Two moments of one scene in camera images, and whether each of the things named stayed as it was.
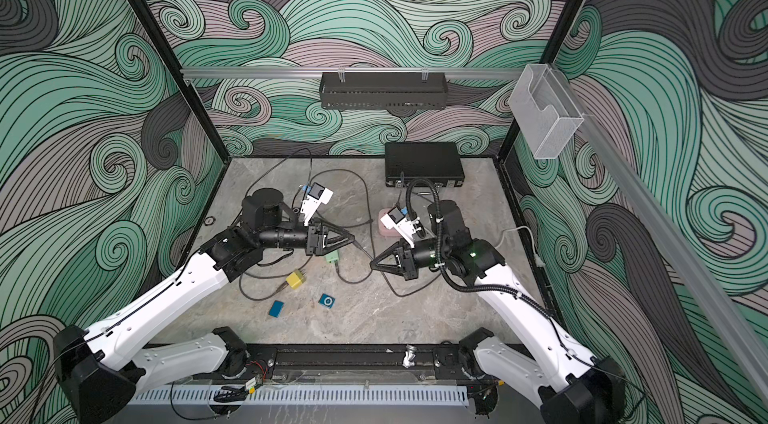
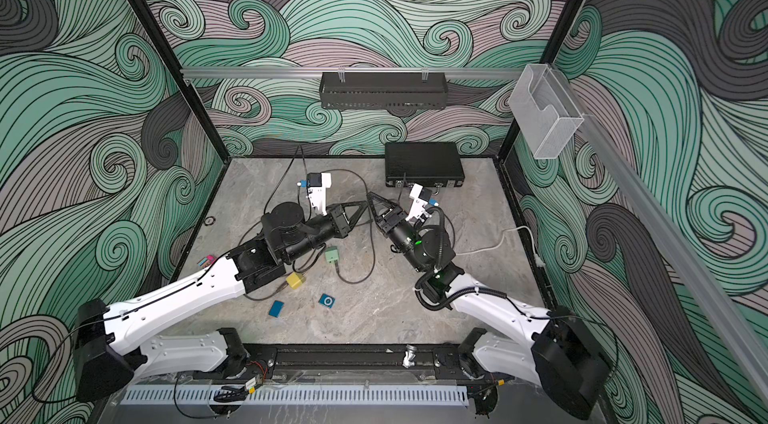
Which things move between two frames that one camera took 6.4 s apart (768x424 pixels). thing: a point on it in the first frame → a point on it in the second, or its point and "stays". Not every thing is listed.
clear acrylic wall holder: [547, 110] stays
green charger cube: [332, 257] stays
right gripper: [405, 258] → [386, 225]
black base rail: [355, 362] stays
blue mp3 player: [326, 300] stays
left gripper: [315, 246] → [339, 226]
